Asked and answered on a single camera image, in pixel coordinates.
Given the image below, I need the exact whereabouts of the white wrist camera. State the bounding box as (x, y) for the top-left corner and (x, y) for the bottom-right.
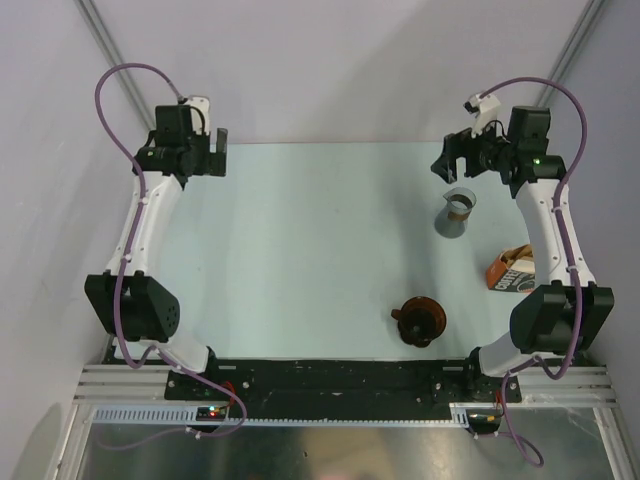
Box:
(464, 93), (501, 138)
(179, 95), (211, 135)

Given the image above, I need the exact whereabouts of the amber plastic coffee dripper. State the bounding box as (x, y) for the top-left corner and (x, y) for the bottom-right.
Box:
(390, 296), (447, 348)

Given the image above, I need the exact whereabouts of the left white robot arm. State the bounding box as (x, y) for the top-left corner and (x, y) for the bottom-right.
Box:
(84, 96), (228, 399)

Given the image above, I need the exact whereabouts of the orange coffee filter box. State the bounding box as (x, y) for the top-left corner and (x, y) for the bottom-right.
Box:
(485, 244), (535, 294)

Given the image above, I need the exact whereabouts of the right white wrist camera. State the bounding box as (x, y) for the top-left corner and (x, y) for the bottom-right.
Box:
(464, 93), (501, 138)

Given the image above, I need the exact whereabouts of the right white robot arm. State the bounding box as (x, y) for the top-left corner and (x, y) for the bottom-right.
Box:
(431, 96), (614, 401)

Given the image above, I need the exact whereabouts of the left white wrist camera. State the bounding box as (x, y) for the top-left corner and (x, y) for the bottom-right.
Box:
(179, 95), (211, 135)

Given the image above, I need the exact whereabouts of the aluminium frame rail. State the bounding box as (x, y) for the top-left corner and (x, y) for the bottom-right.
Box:
(74, 365), (170, 404)

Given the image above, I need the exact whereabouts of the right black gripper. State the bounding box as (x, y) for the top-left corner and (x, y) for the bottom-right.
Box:
(430, 115), (515, 185)

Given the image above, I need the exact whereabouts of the grey glass carafe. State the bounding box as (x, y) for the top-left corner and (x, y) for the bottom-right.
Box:
(434, 187), (477, 239)

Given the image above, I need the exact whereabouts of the black mounting base plate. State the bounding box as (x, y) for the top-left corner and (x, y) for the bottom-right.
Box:
(102, 344), (591, 422)

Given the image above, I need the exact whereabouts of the grey slotted cable duct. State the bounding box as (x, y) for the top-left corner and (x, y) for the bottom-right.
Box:
(92, 402), (501, 427)

